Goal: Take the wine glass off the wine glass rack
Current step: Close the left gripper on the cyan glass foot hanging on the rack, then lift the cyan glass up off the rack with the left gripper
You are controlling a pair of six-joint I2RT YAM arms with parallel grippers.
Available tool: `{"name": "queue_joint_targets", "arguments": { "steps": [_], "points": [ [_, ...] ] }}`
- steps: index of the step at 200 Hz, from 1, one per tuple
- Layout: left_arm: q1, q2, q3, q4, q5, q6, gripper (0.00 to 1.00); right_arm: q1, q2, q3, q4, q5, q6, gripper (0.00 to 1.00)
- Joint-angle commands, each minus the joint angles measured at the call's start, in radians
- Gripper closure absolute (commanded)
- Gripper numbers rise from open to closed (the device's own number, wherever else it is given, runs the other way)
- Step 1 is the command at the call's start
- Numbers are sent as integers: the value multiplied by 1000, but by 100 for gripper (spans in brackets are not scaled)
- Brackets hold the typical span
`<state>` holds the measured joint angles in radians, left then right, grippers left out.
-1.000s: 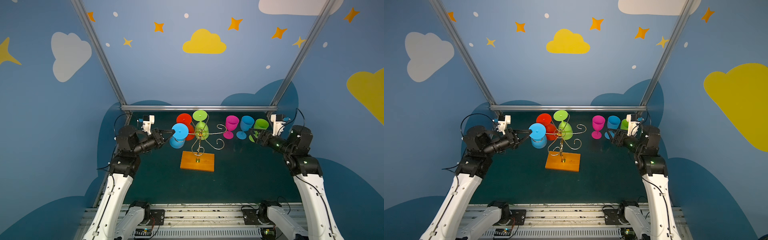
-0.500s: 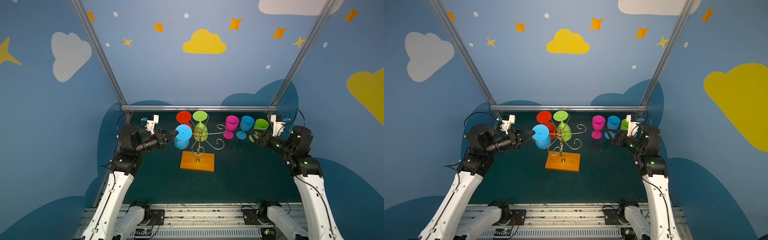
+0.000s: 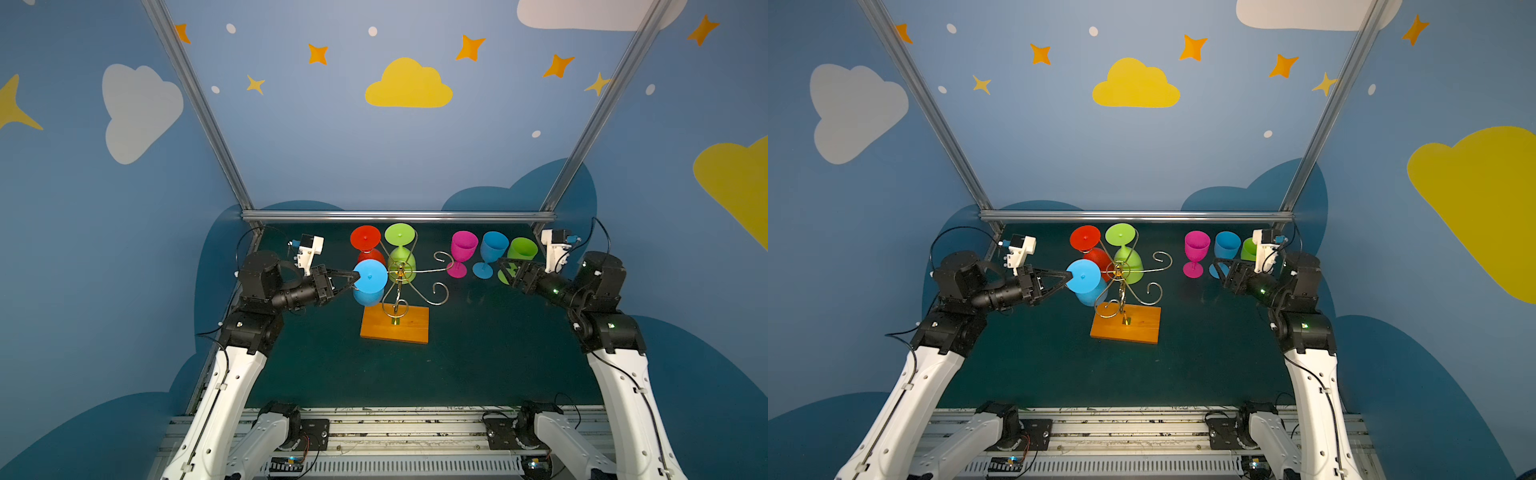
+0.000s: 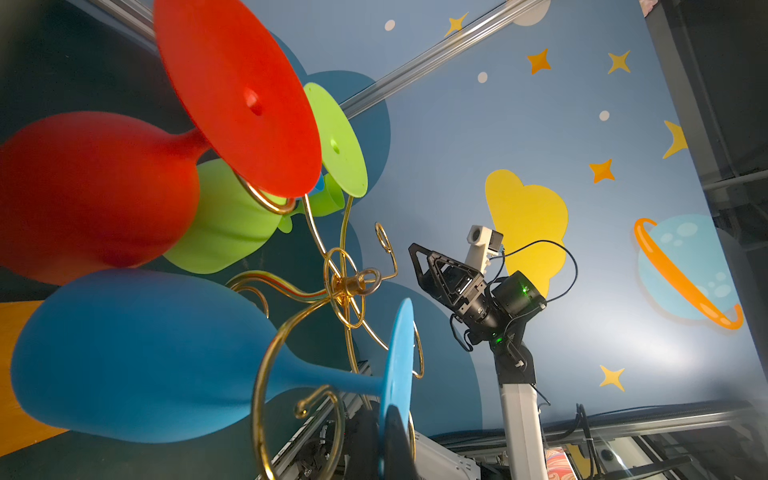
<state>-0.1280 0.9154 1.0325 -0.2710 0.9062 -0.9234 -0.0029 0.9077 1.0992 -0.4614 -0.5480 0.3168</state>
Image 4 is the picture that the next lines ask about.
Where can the back green wine glass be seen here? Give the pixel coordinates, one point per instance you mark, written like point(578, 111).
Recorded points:
point(230, 225)

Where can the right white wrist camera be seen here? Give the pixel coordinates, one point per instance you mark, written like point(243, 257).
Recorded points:
point(484, 243)

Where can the aluminium frame right post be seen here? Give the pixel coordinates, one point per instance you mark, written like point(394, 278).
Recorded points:
point(436, 56)

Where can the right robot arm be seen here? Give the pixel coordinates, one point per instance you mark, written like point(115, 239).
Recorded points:
point(517, 301)

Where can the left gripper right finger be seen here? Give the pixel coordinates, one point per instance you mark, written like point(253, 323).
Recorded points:
point(398, 463)

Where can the right floor edge rail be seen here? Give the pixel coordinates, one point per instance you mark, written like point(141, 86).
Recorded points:
point(133, 18)

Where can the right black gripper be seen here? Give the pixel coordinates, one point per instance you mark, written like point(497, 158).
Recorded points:
point(466, 289)

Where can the red wine glass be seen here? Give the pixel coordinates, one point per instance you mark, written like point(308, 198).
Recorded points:
point(87, 191)

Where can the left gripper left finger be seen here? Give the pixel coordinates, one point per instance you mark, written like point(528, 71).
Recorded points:
point(362, 447)

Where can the blue wine glass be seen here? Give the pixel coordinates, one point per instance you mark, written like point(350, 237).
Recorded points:
point(149, 357)

